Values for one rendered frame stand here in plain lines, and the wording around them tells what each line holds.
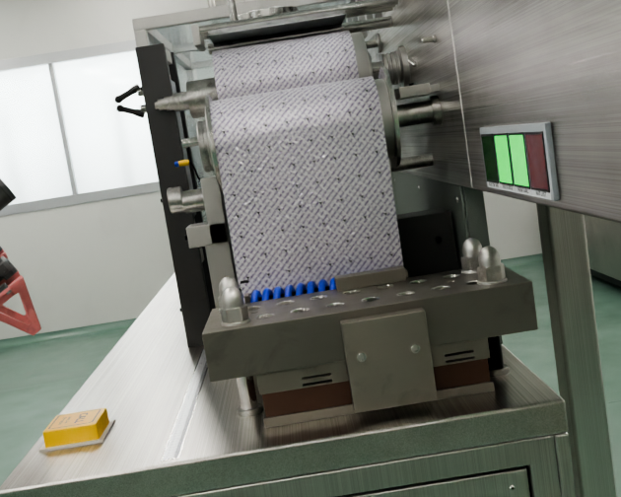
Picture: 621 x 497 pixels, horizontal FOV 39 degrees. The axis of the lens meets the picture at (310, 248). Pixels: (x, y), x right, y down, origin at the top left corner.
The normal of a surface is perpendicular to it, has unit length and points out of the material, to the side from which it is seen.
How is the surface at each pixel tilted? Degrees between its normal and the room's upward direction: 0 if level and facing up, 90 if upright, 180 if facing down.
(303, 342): 90
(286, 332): 90
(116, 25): 90
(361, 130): 90
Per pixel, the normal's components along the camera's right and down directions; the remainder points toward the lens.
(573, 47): -0.99, 0.15
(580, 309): 0.04, 0.12
